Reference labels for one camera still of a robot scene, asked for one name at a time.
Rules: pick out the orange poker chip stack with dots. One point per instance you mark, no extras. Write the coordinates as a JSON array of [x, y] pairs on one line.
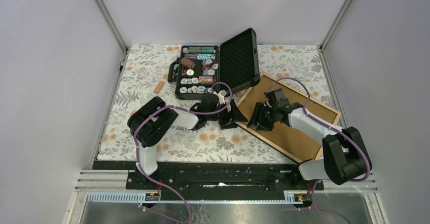
[[207, 80]]

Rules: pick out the black poker chip case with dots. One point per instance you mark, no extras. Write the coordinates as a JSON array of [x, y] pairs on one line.
[[233, 64]]

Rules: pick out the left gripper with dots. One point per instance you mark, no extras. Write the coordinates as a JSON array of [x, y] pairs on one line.
[[230, 117]]

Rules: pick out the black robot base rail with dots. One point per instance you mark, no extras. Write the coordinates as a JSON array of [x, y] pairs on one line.
[[219, 181]]

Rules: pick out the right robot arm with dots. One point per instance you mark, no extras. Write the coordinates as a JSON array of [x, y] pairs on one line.
[[345, 157]]

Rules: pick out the brown frame backing board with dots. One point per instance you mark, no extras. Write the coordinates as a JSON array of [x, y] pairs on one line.
[[302, 132]]

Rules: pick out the floral tablecloth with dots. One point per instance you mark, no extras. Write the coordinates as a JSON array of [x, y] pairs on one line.
[[147, 65]]

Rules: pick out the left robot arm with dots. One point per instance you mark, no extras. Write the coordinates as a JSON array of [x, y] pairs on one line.
[[150, 123]]

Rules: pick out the wooden block left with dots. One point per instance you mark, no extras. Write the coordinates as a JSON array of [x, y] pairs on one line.
[[159, 87]]

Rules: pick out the brown poker chip stack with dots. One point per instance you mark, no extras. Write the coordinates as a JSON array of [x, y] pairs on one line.
[[187, 63]]

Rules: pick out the wooden picture frame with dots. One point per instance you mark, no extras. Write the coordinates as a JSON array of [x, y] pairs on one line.
[[337, 115]]

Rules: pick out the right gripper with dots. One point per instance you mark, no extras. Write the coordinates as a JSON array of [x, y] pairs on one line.
[[259, 108]]

